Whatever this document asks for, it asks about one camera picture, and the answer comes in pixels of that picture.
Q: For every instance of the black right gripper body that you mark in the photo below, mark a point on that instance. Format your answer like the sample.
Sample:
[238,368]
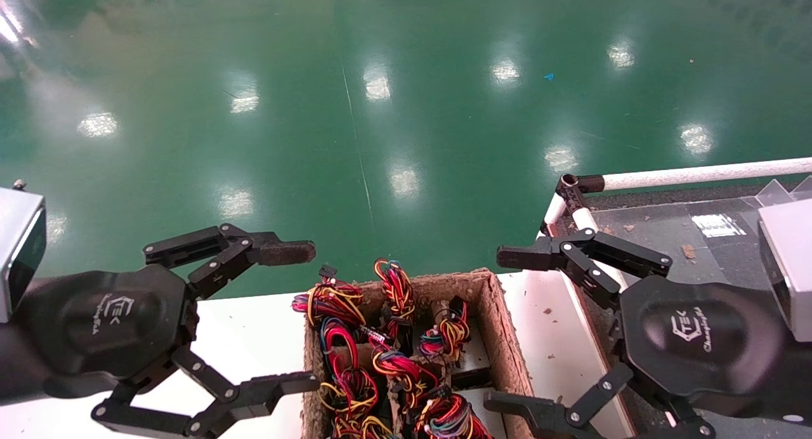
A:
[698,337]

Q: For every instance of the white printed label sticker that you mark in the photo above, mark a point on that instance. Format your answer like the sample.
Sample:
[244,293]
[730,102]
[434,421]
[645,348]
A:
[718,224]

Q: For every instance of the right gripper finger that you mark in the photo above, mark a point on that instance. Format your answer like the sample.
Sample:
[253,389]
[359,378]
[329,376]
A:
[539,415]
[526,257]

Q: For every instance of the clear acrylic divider tray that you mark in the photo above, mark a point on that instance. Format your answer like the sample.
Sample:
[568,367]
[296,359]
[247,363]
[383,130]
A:
[660,226]

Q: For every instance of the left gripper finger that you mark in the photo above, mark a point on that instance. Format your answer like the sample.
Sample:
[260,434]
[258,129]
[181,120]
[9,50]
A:
[285,252]
[279,386]

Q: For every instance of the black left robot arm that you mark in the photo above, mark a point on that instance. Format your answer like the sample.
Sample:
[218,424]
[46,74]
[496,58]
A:
[13,369]

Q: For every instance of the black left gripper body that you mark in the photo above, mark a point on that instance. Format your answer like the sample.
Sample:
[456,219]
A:
[95,325]

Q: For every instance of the brown fibre cardboard box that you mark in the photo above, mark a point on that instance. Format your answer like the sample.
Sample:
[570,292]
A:
[501,337]

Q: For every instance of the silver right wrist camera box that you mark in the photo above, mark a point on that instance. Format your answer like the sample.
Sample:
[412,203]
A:
[793,261]

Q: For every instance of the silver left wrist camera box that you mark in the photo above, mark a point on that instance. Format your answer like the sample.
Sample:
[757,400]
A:
[16,236]

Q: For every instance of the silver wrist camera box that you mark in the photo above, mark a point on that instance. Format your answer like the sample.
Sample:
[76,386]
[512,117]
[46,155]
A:
[16,236]
[793,261]

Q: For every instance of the white pipe rack frame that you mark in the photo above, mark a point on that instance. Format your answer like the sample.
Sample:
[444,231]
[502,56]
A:
[698,174]

